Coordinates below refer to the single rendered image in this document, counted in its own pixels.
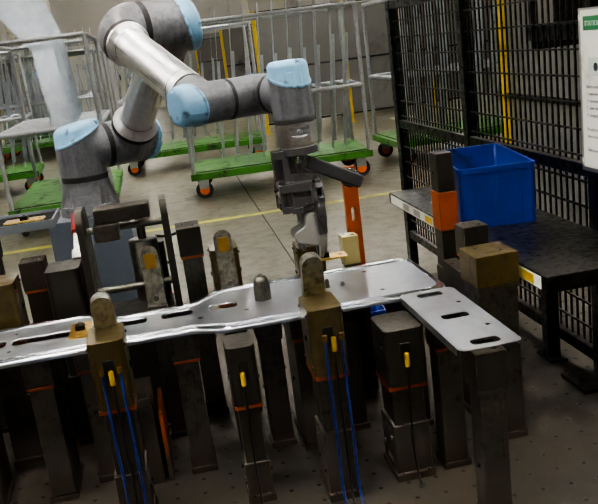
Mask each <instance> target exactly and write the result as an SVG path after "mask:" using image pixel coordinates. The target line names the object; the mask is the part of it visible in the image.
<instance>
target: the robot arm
mask: <svg viewBox="0 0 598 504"><path fill-rule="evenodd" d="M98 39H99V44H100V47H101V49H102V51H103V52H104V54H105V55H106V56H107V57H108V58H109V59H110V60H111V61H112V62H114V63H115V64H117V65H118V66H121V67H127V68H128V69H130V70H131V71H132V72H133V74H132V78H131V81H130V84H129V88H128V91H127V94H126V97H125V101H124V104H123V106H122V107H120V108H119V109H117V110H116V112H115V113H114V116H113V119H112V121H108V122H102V123H99V121H98V119H96V118H91V119H85V120H82V121H77V122H74V123H70V124H67V125H64V126H62V127H60V128H58V129H57V130H56V131H55V132H54V142H55V150H56V153H57V158H58V163H59V168H60V173H61V178H62V183H63V194H62V202H61V213H62V217H63V218H67V219H71V216H70V215H71V214H72V213H74V211H75V209H76V207H80V206H84V207H85V210H86V213H87V217H93V214H92V212H93V209H94V207H98V206H104V205H111V204H117V203H120V199H119V197H118V195H117V193H116V191H115V189H114V188H113V186H112V184H111V182H110V180H109V176H108V171H107V168H108V167H113V166H118V165H123V164H128V163H133V162H138V161H140V162H141V161H146V160H148V159H151V158H154V157H155V156H157V155H158V153H159V152H160V150H161V147H162V139H161V138H162V130H161V126H160V124H159V122H158V120H157V119H156V116H157V113H158V110H159V108H160V105H161V102H162V99H163V98H165V99H166V100H167V108H168V112H169V115H170V117H172V121H173V122H174V123H175V124H176V125H177V126H179V127H199V126H202V125H204V124H209V123H215V122H220V121H225V120H232V119H238V118H243V117H249V116H254V115H260V114H273V119H274V126H275V133H276V140H277V146H279V147H281V148H279V150H273V151H270V155H271V162H272V168H273V175H274V181H273V183H274V193H275V197H276V204H277V208H279V209H280V210H281V211H282V212H283V215H284V214H285V215H286V214H293V215H294V214H300V222H299V223H298V224H297V225H295V226H294V227H293V228H292V229H291V235H292V237H294V238H295V240H296V241H297V242H298V243H300V244H312V245H315V246H316V250H317V254H318V255H319V254H320V258H323V257H324V255H325V252H326V250H327V243H328V235H327V233H328V229H327V215H326V208H325V193H324V187H323V183H322V181H321V180H322V176H321V175H320V174H322V175H325V176H328V177H330V178H333V179H336V180H339V181H341V183H342V184H343V185H344V186H346V187H354V186H355V187H357V188H359V187H361V185H362V182H363V180H364V176H363V175H361V174H358V171H357V170H356V169H354V168H346V169H345V168H342V167H339V166H337V165H334V164H332V163H329V162H326V161H324V160H321V159H318V158H316V157H313V156H310V155H307V154H311V153H314V152H317V151H318V143H315V142H317V141H318V135H317V127H316V120H315V113H314V105H313V97H312V90H311V78H310V76H309V70H308V65H307V62H306V60H304V59H302V58H297V59H289V60H282V61H275V62H270V63H268V65H267V68H266V69H267V73H262V74H259V73H251V74H247V75H244V76H240V77H234V78H227V79H220V80H213V81H207V80H205V79H204V78H203V77H201V76H200V75H199V74H197V73H196V72H195V71H193V70H192V69H191V68H189V67H188V66H187V65H185V64H184V63H183V61H184V58H185V56H186V53H187V52H188V51H192V52H193V51H195V50H198V49H199V48H200V47H201V45H202V41H203V29H202V23H201V19H200V16H199V13H198V11H197V9H196V7H195V6H194V4H193V3H192V2H191V1H190V0H148V1H137V2H125V3H122V4H119V5H117V6H115V7H113V8H112V9H110V10H109V11H108V12H107V13H106V14H105V16H104V17H103V19H102V21H101V23H100V26H99V31H98ZM297 157H299V160H298V161H297V162H295V159H296V158H297ZM308 169H309V170H308ZM311 170H312V171H311ZM316 172H317V173H316ZM318 173H320V174H318Z"/></svg>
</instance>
